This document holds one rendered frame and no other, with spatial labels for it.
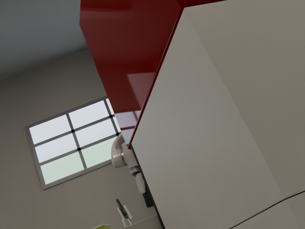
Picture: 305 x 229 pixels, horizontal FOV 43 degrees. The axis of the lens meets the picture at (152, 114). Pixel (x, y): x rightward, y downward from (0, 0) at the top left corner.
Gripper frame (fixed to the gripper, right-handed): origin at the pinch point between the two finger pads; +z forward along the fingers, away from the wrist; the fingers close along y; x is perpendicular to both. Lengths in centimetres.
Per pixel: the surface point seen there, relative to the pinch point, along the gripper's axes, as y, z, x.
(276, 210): -128, 4, 15
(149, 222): -60, 4, 19
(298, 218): -132, 6, 15
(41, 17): 223, -225, -10
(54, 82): 306, -175, -15
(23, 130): 310, -125, 39
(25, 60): 296, -210, 14
